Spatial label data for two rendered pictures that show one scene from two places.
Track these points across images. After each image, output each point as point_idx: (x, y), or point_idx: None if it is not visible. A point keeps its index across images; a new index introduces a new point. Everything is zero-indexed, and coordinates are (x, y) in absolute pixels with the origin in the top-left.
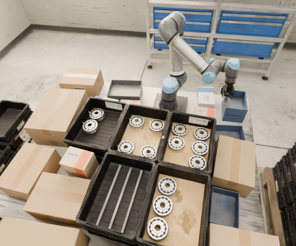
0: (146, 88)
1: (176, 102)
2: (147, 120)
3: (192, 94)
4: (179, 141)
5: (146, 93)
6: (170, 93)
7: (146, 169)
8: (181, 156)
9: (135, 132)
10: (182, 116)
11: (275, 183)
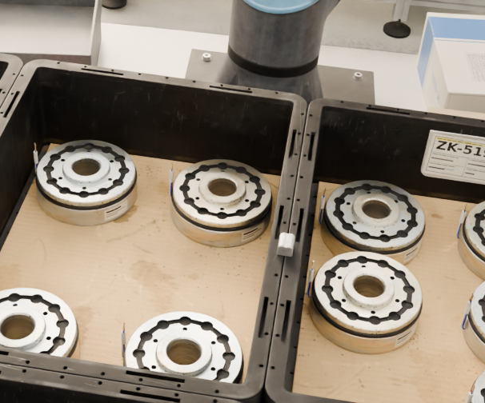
0: (122, 32)
1: (319, 87)
2: (153, 175)
3: (394, 67)
4: (383, 280)
5: (127, 60)
6: (289, 17)
7: None
8: (414, 381)
9: (79, 243)
10: (384, 133)
11: None
